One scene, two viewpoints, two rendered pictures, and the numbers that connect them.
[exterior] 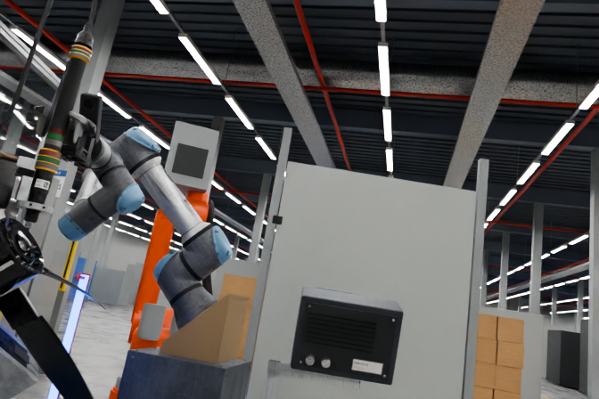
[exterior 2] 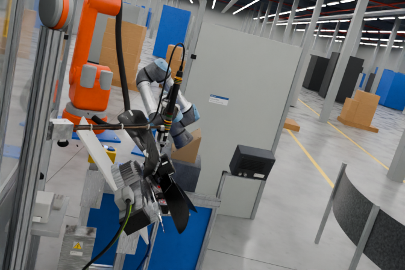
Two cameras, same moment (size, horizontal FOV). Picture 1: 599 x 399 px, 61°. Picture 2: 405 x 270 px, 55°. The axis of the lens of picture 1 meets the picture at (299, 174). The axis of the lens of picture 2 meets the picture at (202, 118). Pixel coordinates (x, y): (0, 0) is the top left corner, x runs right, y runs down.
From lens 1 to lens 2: 1.53 m
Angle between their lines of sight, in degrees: 32
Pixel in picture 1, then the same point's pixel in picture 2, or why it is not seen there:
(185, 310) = (181, 141)
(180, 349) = (179, 157)
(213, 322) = (193, 148)
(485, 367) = not seen: hidden behind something
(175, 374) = (180, 169)
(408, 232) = (262, 68)
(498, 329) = not seen: hidden behind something
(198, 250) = (187, 117)
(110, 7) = not seen: outside the picture
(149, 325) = (88, 79)
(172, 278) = (174, 127)
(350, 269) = (229, 85)
